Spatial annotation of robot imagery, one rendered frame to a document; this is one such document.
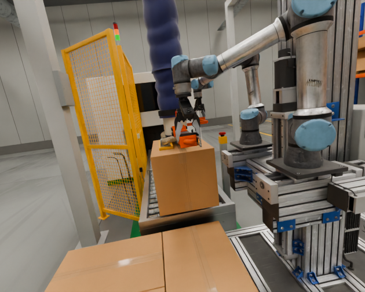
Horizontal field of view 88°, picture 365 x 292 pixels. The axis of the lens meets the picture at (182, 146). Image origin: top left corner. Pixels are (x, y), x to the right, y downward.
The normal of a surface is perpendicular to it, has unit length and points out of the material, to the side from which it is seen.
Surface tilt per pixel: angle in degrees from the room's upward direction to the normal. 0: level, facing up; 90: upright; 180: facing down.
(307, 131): 98
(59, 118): 90
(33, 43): 90
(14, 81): 90
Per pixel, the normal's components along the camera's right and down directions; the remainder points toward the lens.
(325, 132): -0.33, 0.37
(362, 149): 0.12, 0.20
